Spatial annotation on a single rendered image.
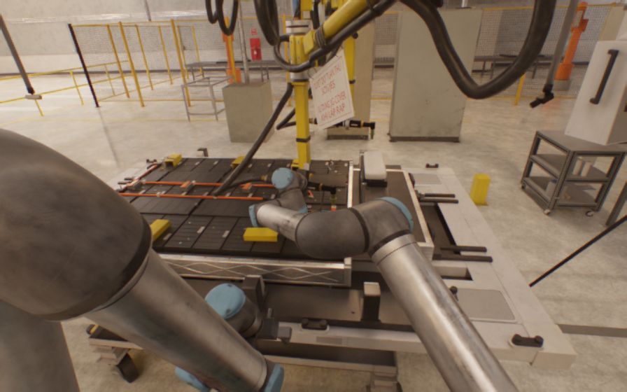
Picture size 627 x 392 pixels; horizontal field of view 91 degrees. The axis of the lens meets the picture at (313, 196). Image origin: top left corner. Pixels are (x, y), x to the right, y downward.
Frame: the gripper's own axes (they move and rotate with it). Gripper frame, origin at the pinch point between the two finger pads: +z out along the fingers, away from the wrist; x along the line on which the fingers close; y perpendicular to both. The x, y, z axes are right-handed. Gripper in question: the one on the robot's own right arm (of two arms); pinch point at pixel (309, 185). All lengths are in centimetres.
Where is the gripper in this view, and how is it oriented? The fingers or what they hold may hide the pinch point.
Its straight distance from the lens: 159.6
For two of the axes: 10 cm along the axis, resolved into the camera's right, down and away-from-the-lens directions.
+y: 9.2, 1.5, -3.5
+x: 1.6, -9.9, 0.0
